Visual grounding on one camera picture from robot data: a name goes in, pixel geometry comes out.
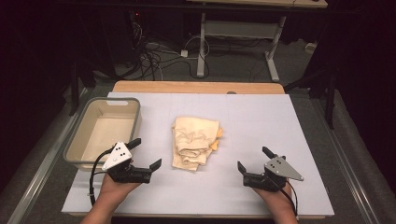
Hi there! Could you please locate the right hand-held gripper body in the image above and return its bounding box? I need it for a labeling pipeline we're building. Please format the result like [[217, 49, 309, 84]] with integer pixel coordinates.
[[243, 155, 305, 193]]

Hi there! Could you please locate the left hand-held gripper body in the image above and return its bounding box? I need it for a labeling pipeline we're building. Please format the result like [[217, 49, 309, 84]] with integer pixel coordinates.
[[102, 141, 152, 184]]

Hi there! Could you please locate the person's right hand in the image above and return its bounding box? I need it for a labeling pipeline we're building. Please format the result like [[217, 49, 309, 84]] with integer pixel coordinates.
[[252, 186, 295, 208]]

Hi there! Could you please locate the person's left hand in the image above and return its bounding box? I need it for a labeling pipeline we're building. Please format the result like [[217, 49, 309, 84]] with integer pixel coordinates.
[[99, 174, 141, 203]]

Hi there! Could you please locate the beige plastic basket grey rim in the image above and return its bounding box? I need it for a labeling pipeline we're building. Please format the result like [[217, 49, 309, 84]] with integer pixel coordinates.
[[63, 96, 143, 173]]

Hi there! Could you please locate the white table mat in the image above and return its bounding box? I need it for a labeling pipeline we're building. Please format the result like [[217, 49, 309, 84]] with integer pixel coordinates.
[[61, 91, 336, 217]]

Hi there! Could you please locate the yellow cloth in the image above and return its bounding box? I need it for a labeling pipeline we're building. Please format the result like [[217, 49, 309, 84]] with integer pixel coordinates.
[[209, 126, 224, 152]]

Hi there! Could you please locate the cream folded garment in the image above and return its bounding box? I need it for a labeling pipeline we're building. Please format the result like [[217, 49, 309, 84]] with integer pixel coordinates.
[[170, 116, 220, 172]]

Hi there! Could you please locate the wooden table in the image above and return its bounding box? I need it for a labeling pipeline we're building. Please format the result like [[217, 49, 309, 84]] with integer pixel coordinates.
[[68, 80, 336, 221]]

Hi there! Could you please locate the black stand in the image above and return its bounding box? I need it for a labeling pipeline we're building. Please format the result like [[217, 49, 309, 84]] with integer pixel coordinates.
[[283, 66, 338, 131], [68, 46, 98, 117]]

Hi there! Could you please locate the small white box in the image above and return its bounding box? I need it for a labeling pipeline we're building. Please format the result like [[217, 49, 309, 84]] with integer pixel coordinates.
[[304, 41, 318, 54]]

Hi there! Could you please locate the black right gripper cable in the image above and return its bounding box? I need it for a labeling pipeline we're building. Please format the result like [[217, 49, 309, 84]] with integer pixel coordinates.
[[276, 179, 299, 218]]

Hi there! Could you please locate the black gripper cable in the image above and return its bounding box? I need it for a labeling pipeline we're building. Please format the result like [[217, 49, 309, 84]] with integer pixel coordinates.
[[88, 147, 114, 207], [276, 179, 299, 218]]

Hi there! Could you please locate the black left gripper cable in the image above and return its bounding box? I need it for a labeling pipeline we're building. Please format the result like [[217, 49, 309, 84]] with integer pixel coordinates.
[[88, 147, 114, 207]]

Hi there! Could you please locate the metal floor rail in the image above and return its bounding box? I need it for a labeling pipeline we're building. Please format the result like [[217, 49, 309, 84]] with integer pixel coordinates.
[[310, 92, 382, 224], [5, 88, 91, 224]]

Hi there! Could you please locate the bundle of floor cables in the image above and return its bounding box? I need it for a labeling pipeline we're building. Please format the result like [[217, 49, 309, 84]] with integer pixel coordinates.
[[122, 21, 216, 82]]

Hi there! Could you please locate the white table frame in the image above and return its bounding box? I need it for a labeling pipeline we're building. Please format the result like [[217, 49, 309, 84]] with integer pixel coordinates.
[[186, 0, 330, 83]]

